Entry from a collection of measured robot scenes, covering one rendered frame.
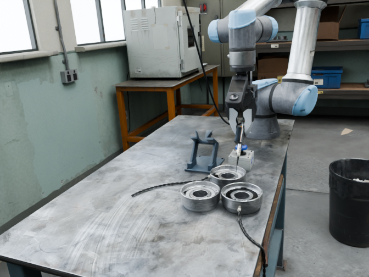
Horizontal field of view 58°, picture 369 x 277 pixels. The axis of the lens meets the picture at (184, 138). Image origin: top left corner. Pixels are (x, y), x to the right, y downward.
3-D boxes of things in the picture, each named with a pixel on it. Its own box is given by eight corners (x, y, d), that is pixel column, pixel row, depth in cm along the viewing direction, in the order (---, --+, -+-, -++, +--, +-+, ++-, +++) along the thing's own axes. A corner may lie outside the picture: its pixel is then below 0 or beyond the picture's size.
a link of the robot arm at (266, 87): (257, 106, 146) (257, 76, 142) (285, 110, 137) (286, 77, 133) (241, 112, 138) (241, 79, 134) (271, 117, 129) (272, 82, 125)
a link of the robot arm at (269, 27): (249, 17, 109) (229, 17, 102) (280, 14, 102) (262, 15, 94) (249, 42, 112) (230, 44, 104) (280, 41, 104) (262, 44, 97)
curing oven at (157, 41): (188, 81, 305) (183, 5, 285) (129, 81, 327) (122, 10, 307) (208, 71, 359) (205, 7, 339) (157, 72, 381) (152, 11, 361)
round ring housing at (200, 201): (176, 211, 86) (175, 197, 85) (186, 192, 95) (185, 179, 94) (216, 215, 83) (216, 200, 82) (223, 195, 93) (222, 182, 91)
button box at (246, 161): (250, 171, 106) (250, 157, 105) (228, 169, 109) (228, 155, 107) (254, 161, 113) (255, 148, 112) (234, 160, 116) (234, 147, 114)
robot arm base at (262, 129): (247, 128, 151) (247, 106, 147) (281, 129, 145) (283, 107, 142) (240, 138, 137) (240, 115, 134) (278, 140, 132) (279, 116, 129)
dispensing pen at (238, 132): (229, 169, 98) (237, 115, 102) (233, 171, 102) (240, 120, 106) (236, 170, 98) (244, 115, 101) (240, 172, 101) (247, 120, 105)
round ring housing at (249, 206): (224, 194, 93) (224, 181, 92) (263, 197, 90) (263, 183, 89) (218, 214, 84) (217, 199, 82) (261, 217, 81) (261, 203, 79)
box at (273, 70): (294, 88, 410) (295, 57, 399) (253, 89, 424) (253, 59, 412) (293, 83, 447) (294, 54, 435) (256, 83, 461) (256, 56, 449)
